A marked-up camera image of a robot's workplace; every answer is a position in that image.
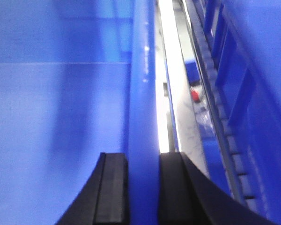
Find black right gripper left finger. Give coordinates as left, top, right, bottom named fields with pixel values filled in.
left=57, top=153, right=129, bottom=225

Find white roller track right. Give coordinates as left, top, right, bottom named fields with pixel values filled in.
left=183, top=0, right=265, bottom=215

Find dark blue bin upper right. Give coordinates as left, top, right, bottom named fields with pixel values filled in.
left=198, top=0, right=281, bottom=225

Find red small object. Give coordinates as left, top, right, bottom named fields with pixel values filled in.
left=191, top=90, right=200, bottom=103

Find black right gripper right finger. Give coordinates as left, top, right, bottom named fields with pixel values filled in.
left=158, top=152, right=272, bottom=225

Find light blue plastic bin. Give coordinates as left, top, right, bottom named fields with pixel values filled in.
left=0, top=0, right=159, bottom=225

